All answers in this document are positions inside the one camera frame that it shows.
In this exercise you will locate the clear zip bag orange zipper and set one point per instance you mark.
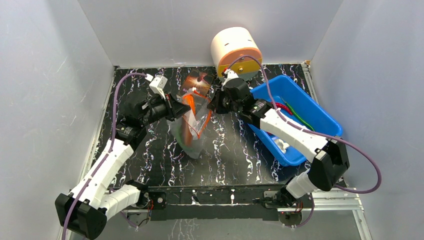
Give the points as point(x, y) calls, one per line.
point(195, 150)

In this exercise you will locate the long thin green bean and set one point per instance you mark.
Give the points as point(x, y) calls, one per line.
point(297, 116)

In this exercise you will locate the green toy pepper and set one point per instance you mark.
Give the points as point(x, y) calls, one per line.
point(181, 131)

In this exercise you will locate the aluminium front rail frame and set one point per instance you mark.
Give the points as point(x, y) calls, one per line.
point(238, 202)

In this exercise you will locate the blue plastic bin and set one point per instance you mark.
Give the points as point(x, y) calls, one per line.
point(286, 92)

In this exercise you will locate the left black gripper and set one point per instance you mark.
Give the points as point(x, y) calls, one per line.
point(174, 109)

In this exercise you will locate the white toy garlic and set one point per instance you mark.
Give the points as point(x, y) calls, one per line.
point(283, 146)

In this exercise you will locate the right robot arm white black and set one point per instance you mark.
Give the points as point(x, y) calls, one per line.
point(327, 154)

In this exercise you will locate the orange toy squash slice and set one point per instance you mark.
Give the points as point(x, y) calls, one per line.
point(197, 118)

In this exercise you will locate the round white drawer cabinet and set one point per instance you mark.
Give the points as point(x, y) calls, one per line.
point(228, 45)

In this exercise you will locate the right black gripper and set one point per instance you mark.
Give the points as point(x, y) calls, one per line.
point(216, 101)

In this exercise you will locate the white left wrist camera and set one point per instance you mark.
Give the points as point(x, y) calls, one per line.
point(157, 84)

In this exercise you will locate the dark paperback book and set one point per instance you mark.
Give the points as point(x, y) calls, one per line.
point(201, 81)

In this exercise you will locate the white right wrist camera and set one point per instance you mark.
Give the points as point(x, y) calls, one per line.
point(228, 75)

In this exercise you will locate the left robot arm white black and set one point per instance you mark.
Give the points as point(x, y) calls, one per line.
point(106, 159)

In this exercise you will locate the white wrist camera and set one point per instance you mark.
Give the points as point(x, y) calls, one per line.
point(228, 75)
point(157, 84)

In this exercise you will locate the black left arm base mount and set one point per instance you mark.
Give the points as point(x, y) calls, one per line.
point(143, 200)

